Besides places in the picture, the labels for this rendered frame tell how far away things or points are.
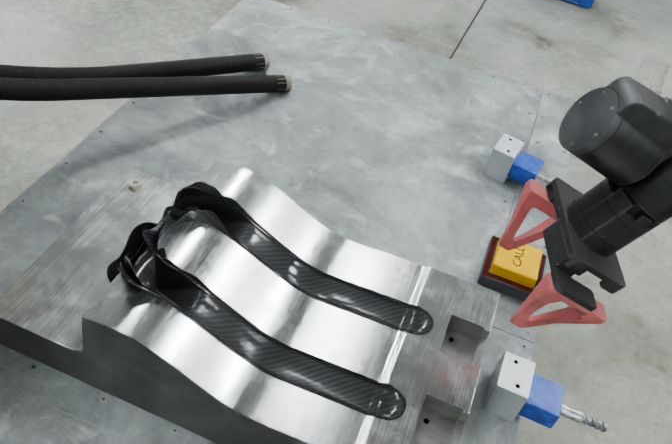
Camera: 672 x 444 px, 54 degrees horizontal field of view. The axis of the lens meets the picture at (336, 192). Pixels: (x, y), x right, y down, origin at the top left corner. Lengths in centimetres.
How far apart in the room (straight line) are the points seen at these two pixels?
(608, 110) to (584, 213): 11
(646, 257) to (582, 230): 177
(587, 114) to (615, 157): 4
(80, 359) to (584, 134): 53
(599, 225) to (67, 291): 55
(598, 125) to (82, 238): 58
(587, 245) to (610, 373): 141
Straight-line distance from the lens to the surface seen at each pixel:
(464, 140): 115
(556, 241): 61
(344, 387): 70
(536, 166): 109
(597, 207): 61
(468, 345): 78
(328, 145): 107
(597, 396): 195
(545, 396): 81
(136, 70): 109
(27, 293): 80
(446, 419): 73
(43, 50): 276
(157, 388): 71
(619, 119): 54
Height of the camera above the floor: 148
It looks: 43 degrees down
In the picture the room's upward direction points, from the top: 11 degrees clockwise
